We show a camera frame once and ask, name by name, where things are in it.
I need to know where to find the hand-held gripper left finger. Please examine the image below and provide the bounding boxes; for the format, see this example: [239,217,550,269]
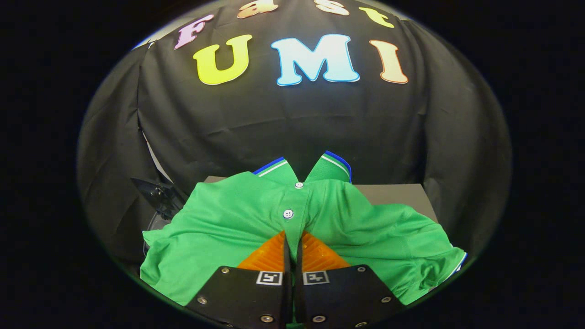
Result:
[185,231,293,327]

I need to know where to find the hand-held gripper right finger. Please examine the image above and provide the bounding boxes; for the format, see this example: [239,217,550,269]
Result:
[295,231,405,329]

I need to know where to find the green polo shirt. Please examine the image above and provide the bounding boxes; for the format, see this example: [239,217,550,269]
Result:
[139,151,468,307]

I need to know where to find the dark washing machine lid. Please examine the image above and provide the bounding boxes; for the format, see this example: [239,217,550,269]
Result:
[130,177,189,231]

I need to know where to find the beige cabinet with dark top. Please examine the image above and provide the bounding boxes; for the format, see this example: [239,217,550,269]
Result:
[203,176,439,224]

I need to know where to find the black backdrop cloth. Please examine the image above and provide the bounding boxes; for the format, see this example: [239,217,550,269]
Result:
[78,0,512,275]

